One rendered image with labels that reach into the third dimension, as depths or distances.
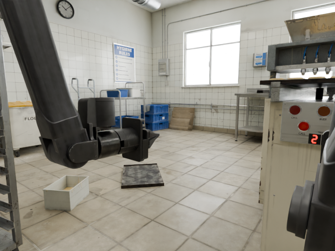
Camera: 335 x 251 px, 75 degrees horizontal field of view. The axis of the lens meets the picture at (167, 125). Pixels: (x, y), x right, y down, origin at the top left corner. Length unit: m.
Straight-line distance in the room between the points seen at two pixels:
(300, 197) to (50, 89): 0.36
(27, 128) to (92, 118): 3.20
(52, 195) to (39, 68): 1.57
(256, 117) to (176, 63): 2.35
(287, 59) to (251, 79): 3.19
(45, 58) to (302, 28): 1.50
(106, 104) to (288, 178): 0.71
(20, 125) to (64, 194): 1.92
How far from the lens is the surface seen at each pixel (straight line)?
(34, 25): 0.42
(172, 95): 5.74
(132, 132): 0.51
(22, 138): 3.63
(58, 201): 1.91
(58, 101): 0.41
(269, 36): 4.90
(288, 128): 0.87
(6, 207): 1.37
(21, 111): 3.58
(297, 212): 0.21
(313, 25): 1.67
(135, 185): 2.13
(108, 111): 0.45
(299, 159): 0.91
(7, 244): 1.42
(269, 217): 1.02
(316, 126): 0.86
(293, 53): 1.69
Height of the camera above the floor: 0.87
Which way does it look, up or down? 8 degrees down
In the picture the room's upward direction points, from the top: straight up
